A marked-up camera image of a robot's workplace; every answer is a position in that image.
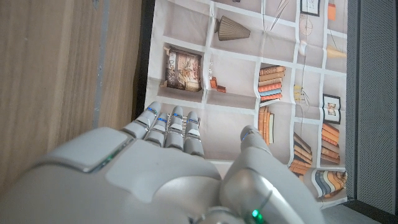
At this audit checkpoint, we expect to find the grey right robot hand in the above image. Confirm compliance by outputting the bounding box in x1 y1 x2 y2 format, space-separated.
0 101 326 224

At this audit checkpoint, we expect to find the printed bookshelf backdrop cloth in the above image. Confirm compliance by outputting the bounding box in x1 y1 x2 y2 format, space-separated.
144 0 348 210

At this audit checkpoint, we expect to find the grey perforated panel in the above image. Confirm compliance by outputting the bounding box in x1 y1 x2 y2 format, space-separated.
345 0 398 215

